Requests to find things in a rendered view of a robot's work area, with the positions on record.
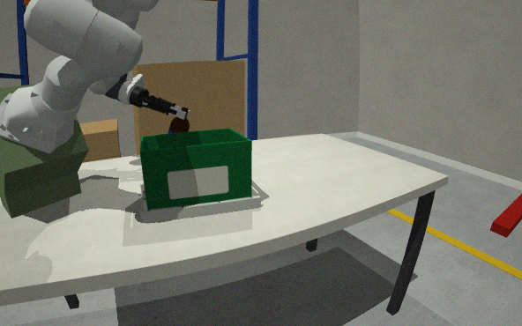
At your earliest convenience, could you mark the green crate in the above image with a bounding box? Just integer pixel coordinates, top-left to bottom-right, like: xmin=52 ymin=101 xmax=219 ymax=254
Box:
xmin=140 ymin=128 xmax=252 ymax=210

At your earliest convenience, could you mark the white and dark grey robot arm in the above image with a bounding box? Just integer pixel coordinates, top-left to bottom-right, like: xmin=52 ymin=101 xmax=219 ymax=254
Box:
xmin=0 ymin=0 xmax=159 ymax=154

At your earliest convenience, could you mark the brown bottle with blue label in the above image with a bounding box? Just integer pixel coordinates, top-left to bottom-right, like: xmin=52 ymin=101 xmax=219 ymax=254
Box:
xmin=168 ymin=107 xmax=190 ymax=134

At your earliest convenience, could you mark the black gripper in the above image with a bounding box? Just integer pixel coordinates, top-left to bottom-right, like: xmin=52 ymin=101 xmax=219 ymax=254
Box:
xmin=129 ymin=86 xmax=187 ymax=120

